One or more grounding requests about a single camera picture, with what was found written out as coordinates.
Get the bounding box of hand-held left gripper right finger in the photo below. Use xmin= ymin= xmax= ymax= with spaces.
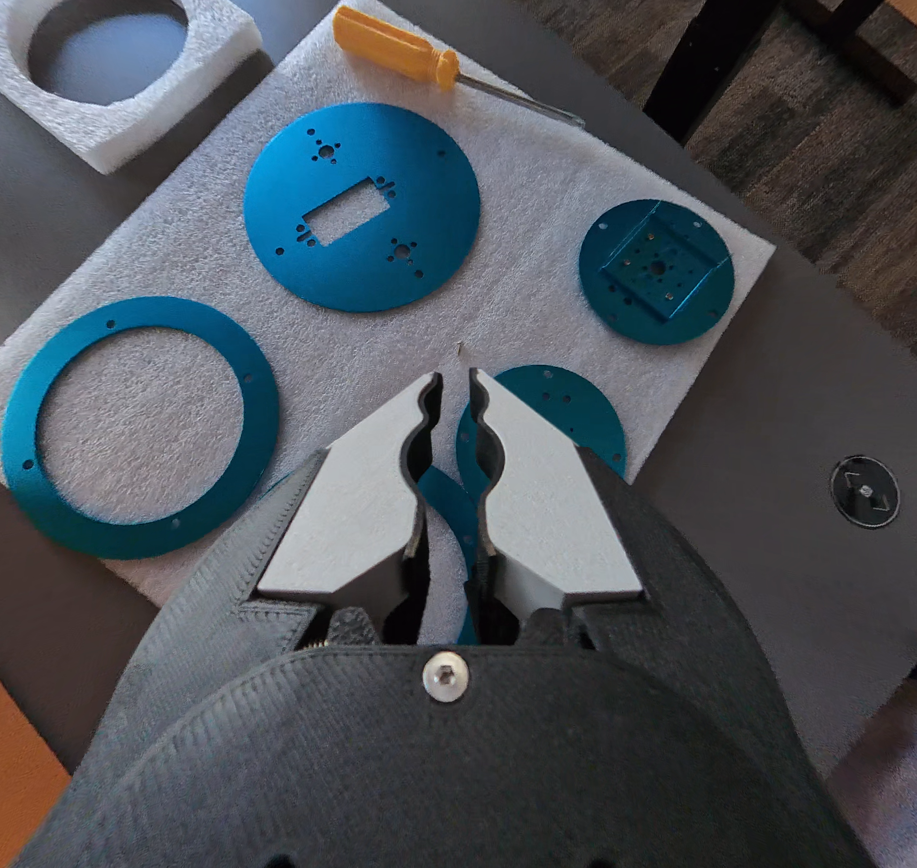
xmin=468 ymin=368 xmax=645 ymax=617

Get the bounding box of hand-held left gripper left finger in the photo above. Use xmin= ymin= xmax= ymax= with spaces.
xmin=255 ymin=371 xmax=447 ymax=614

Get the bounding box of small blue plate with bracket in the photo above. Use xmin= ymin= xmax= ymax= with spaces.
xmin=579 ymin=200 xmax=736 ymax=346

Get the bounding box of yellow handled screwdriver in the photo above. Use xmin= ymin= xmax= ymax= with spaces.
xmin=333 ymin=5 xmax=585 ymax=127

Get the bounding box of round black desk control panel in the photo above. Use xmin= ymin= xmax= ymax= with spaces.
xmin=831 ymin=456 xmax=900 ymax=527

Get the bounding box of blue round plate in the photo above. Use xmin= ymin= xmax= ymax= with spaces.
xmin=455 ymin=365 xmax=628 ymax=497

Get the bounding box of blue oval plate with slot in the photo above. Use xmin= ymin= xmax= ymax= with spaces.
xmin=244 ymin=103 xmax=480 ymax=314

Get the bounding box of white foam sheet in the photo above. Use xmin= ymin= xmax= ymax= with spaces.
xmin=0 ymin=0 xmax=778 ymax=607

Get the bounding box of orange cardboard box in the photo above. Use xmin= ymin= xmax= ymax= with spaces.
xmin=0 ymin=682 xmax=73 ymax=847

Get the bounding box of white foam block with cutout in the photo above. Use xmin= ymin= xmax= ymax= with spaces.
xmin=0 ymin=0 xmax=260 ymax=176

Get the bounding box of blue ring plate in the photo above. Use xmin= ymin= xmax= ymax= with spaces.
xmin=261 ymin=463 xmax=481 ymax=646
xmin=2 ymin=296 xmax=280 ymax=561

